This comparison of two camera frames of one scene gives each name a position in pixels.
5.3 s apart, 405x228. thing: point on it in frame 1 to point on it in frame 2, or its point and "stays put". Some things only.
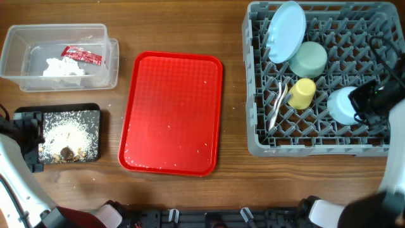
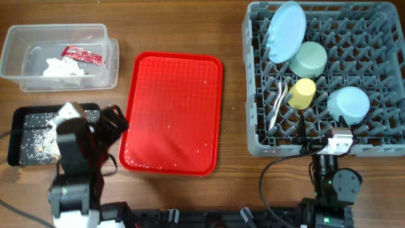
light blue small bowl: [340, 107] stays put
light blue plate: [286, 31] stays put
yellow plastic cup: [303, 94] stays put
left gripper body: [29, 134] to [103, 132]
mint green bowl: [308, 60] stays put
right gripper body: [366, 101] to [313, 145]
